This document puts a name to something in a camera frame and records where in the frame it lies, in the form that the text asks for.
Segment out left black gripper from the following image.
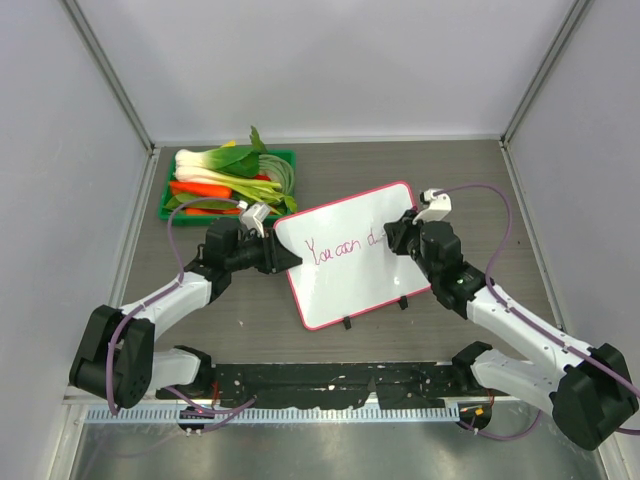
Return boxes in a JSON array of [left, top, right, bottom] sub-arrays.
[[226, 227, 299, 274]]

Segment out pink framed whiteboard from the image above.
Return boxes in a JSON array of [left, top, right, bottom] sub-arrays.
[[274, 181, 430, 331]]

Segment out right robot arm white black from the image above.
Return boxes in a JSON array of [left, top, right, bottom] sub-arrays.
[[384, 210, 639, 450]]

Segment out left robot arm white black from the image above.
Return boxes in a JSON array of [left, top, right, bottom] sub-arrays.
[[69, 218, 302, 414]]

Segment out green onion stalks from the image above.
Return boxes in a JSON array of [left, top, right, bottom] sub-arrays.
[[223, 154, 298, 216]]

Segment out bok choy white green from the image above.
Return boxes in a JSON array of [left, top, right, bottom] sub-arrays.
[[174, 126, 268, 179]]

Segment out green plastic tray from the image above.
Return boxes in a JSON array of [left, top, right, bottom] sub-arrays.
[[157, 148, 297, 227]]

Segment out orange carrot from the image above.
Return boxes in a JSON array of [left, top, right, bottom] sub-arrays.
[[169, 181, 233, 199]]

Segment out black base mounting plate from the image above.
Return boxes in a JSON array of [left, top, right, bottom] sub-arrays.
[[179, 362, 488, 410]]

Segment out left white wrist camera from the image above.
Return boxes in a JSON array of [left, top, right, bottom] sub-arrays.
[[239, 202, 270, 238]]

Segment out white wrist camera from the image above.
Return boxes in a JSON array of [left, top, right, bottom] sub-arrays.
[[239, 202, 270, 238], [413, 188, 452, 225]]

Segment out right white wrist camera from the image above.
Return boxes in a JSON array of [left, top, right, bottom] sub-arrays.
[[413, 188, 452, 225]]

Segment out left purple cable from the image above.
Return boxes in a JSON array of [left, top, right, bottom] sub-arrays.
[[105, 197, 251, 432]]

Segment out white slotted cable duct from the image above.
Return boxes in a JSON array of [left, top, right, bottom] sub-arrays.
[[84, 402, 460, 424]]

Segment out aluminium frame rail left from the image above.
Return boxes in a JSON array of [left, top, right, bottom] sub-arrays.
[[58, 0, 161, 351]]

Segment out aluminium frame rail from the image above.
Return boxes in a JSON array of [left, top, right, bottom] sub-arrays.
[[58, 0, 161, 351], [498, 0, 596, 150]]

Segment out aluminium frame rail right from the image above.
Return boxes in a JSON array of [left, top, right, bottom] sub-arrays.
[[498, 0, 596, 150]]

